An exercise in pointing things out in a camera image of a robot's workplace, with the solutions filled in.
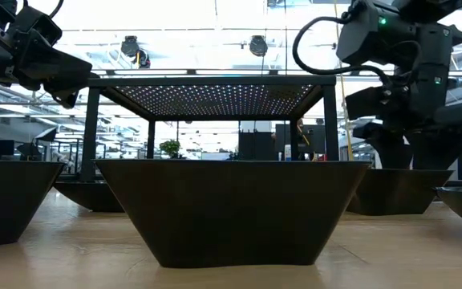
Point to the black wavy square plate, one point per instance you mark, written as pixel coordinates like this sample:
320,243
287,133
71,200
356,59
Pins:
399,192
10,200
231,208

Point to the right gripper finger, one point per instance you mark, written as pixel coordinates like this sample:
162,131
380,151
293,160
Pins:
391,152
435,150

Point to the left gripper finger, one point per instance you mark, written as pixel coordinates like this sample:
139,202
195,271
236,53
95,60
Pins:
60,72

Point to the black background cabinet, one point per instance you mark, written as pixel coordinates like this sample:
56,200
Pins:
257,146

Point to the black perforated metal riser shelf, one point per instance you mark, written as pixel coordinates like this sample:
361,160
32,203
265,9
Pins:
215,81

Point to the green background potted plant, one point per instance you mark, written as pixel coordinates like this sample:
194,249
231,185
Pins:
170,147

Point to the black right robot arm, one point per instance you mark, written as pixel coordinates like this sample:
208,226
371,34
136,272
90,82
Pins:
371,36

